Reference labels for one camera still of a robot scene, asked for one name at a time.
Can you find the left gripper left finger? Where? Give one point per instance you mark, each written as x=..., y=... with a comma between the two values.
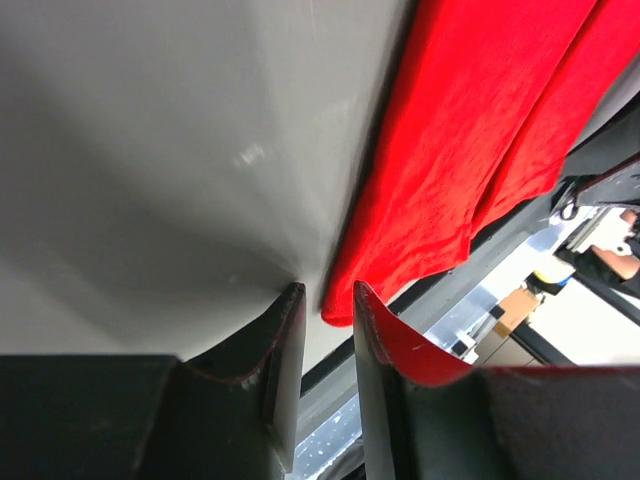
x=228, y=413

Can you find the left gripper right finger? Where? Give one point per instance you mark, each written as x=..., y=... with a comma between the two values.
x=428, y=415

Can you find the red t shirt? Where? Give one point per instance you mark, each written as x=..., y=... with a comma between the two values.
x=489, y=98

